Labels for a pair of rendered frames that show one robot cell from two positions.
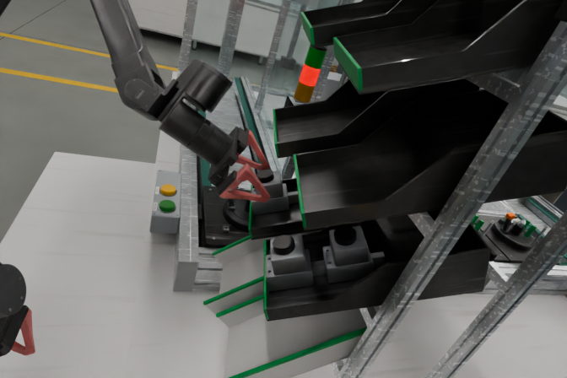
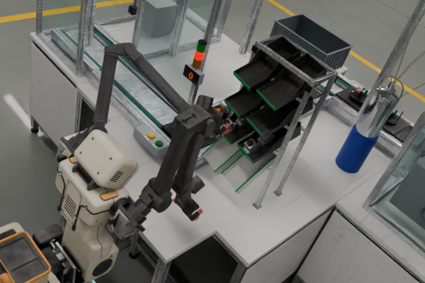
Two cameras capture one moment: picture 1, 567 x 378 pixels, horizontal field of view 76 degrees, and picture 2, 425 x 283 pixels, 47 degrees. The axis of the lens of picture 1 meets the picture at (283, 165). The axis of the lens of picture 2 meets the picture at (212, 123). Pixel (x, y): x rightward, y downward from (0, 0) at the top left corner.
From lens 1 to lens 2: 1.81 m
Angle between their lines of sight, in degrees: 28
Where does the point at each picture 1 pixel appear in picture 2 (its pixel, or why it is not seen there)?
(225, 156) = (219, 122)
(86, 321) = not seen: hidden behind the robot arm
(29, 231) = not seen: hidden behind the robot
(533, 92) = (303, 102)
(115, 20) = (168, 90)
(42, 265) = (129, 189)
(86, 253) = (138, 178)
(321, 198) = (261, 129)
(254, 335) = (236, 174)
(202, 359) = (212, 193)
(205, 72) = (208, 100)
